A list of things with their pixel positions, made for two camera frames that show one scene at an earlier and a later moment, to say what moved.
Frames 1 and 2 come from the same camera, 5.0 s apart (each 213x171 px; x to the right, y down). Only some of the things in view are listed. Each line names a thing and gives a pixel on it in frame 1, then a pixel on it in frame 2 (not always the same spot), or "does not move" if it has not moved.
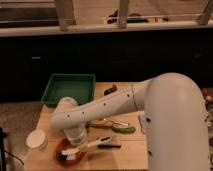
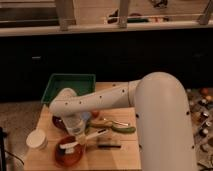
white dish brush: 71,154 to 70,146
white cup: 37,139 does not move
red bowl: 66,144 does not move
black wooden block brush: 108,146 does not move
